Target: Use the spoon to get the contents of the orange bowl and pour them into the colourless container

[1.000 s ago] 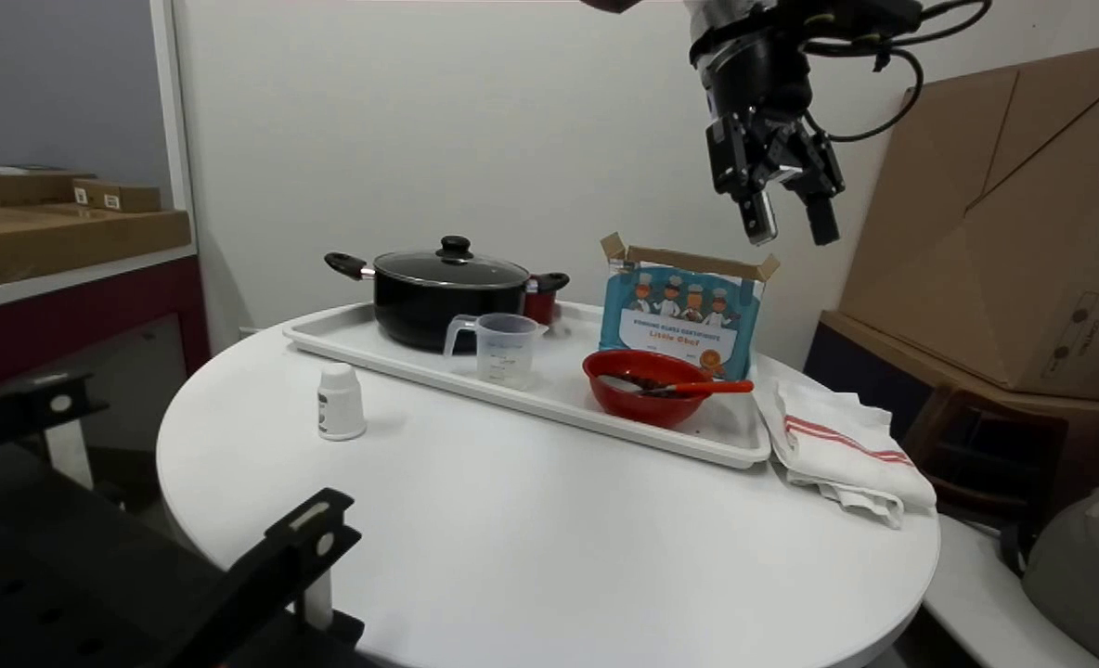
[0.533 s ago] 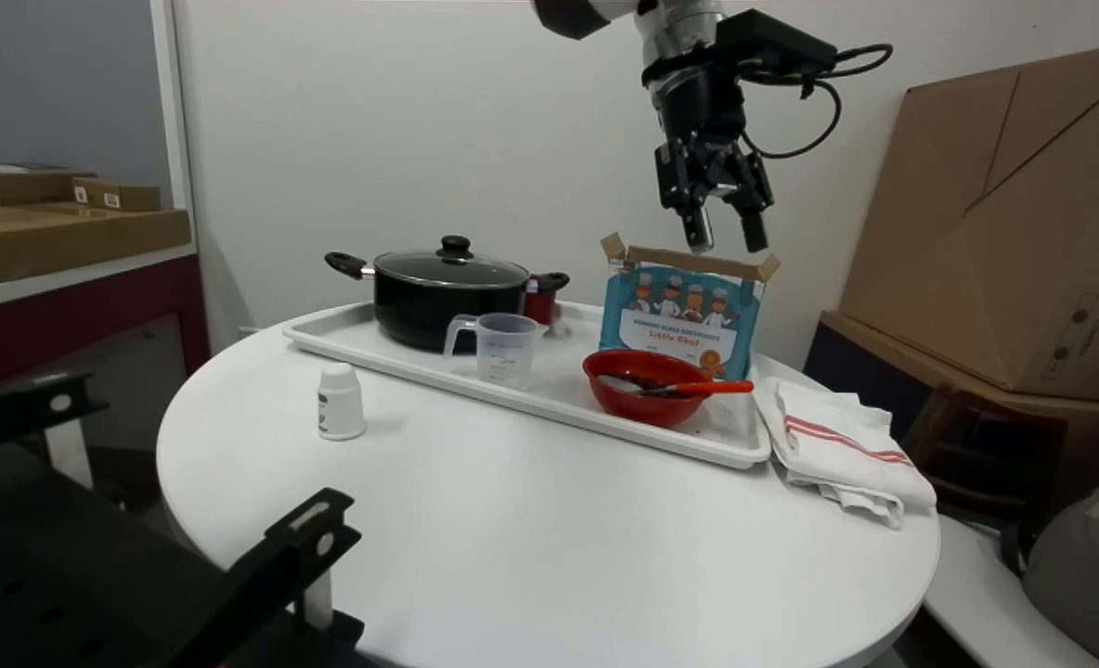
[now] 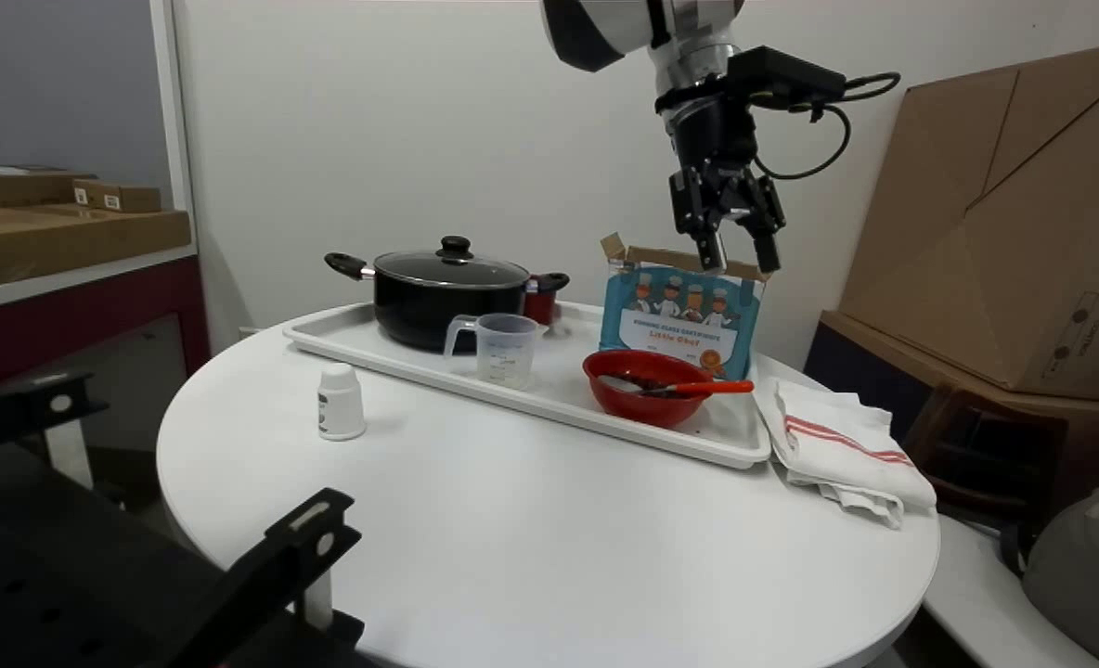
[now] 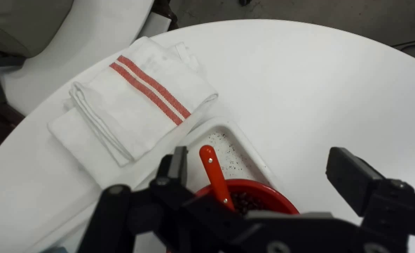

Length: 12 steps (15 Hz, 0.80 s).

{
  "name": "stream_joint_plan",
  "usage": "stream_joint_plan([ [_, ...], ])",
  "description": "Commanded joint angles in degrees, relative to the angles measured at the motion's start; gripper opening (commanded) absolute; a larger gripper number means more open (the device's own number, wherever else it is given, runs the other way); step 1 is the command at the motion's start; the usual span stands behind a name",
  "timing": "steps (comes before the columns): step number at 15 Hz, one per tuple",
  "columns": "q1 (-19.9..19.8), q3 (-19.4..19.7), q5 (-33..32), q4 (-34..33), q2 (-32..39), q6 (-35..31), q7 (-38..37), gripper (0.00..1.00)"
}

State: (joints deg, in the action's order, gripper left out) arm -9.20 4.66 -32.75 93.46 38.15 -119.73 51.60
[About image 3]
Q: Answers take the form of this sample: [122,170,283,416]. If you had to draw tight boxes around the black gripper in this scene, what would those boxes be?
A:
[654,71,786,275]

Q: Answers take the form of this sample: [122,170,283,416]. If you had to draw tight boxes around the red handled metal spoon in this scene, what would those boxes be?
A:
[610,371,757,399]

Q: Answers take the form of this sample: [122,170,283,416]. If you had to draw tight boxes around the red plastic bowl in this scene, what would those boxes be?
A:
[580,345,716,429]

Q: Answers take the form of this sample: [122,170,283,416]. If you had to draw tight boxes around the blue printed cardboard box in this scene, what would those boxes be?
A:
[597,232,782,384]

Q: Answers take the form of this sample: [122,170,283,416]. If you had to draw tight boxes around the white plastic tray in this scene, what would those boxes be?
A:
[283,295,777,475]

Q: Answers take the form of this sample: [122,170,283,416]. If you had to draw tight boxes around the clear plastic measuring cup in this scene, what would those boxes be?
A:
[443,312,547,384]

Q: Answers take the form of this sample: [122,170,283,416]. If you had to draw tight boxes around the white towel red stripes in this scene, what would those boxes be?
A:
[751,376,940,531]

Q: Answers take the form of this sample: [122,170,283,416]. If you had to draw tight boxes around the glass pot lid black knob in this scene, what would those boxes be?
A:
[371,232,533,291]

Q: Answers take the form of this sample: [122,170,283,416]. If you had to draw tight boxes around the large brown cardboard box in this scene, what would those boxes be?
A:
[840,38,1099,404]

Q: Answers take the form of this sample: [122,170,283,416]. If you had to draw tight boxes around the dark wooden low cabinet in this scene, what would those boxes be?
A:
[807,306,1099,534]

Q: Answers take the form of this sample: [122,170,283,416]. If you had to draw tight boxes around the black cooking pot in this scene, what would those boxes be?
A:
[323,248,570,356]

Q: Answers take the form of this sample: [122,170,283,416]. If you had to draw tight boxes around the small white pill bottle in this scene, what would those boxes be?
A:
[316,358,371,445]

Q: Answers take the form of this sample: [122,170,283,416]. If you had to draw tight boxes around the white chair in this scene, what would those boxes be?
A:
[924,517,1099,668]

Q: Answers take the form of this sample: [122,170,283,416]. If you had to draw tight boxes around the beige grey backpack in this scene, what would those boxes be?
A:
[1026,460,1099,668]

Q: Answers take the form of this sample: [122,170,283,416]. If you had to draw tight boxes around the dark red workbench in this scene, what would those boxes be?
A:
[0,241,211,399]

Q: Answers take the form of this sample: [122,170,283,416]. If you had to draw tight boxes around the flat brown cardboard box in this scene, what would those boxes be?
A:
[0,199,191,287]

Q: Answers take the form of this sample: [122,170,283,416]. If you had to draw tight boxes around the small brown cardboard box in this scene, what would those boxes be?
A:
[0,165,165,214]

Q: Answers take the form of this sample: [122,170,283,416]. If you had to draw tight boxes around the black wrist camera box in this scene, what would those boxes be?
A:
[729,43,854,112]

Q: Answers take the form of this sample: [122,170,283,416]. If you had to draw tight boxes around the black perforated metal bracket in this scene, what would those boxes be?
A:
[0,366,368,668]

